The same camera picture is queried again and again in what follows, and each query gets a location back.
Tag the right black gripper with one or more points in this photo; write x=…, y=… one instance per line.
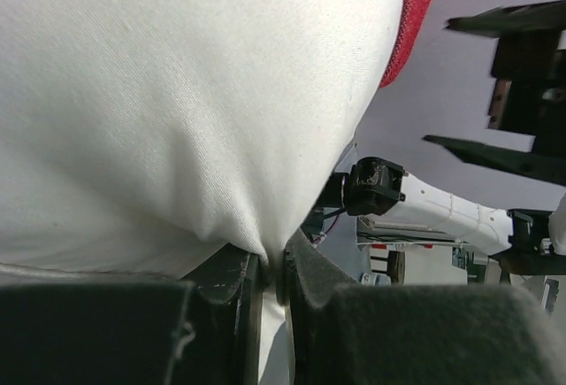
x=529, y=90

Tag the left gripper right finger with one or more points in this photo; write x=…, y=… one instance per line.
x=346, y=333

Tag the red patterned pillowcase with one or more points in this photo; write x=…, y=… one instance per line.
x=412, y=18

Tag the white pillow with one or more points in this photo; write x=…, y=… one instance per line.
x=142, y=134

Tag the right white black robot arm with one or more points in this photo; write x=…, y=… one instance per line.
x=522, y=241

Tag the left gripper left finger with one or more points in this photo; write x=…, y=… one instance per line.
x=135, y=329

